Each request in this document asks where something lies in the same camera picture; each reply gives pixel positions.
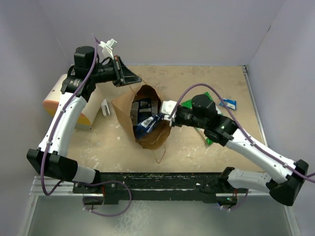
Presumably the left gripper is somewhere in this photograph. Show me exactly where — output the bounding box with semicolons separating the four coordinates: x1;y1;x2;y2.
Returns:
90;56;141;88

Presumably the green white snack packet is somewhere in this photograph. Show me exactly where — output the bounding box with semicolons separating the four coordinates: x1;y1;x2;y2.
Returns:
181;92;220;145

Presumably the brown paper bag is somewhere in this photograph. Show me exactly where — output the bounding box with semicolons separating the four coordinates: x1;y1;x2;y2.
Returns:
112;84;171;151

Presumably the blue Burts chilli bag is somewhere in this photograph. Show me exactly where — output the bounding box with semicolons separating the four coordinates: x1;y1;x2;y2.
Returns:
130;98;159;126

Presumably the blue Kettle chips bag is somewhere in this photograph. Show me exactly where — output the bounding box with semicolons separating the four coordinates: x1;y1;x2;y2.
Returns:
135;115;162;140

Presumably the blue snack packet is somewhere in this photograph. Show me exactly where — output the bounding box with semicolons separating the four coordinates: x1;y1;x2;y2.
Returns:
220;98;237;111

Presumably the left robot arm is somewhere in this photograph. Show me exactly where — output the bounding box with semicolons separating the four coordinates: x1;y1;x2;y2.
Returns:
27;42;142;193

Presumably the small white clip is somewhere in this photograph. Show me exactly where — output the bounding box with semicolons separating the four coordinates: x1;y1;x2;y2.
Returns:
101;99;111;117

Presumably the orange beige box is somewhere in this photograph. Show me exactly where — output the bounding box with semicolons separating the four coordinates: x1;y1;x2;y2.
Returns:
43;73;104;131

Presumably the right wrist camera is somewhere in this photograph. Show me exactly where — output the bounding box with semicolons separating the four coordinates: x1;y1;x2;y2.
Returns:
160;101;177;121

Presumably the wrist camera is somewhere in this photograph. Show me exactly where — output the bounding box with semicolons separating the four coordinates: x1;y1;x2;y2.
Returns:
98;38;117;59
160;101;177;121

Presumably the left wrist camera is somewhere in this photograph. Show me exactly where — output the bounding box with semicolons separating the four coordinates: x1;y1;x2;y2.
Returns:
98;38;117;59

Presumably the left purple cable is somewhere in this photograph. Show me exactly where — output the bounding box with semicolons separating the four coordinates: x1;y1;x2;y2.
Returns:
40;33;133;217

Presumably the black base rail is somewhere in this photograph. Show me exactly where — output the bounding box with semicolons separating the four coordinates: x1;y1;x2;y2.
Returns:
73;172;246;205

